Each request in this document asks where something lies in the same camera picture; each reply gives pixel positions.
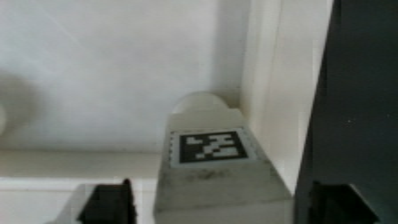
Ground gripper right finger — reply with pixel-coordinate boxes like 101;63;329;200
307;182;380;224

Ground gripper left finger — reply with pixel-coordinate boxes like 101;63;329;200
60;179;137;224

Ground white table leg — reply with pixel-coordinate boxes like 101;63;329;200
151;108;295;224

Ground white square table top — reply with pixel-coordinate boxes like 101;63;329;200
0;0;334;224

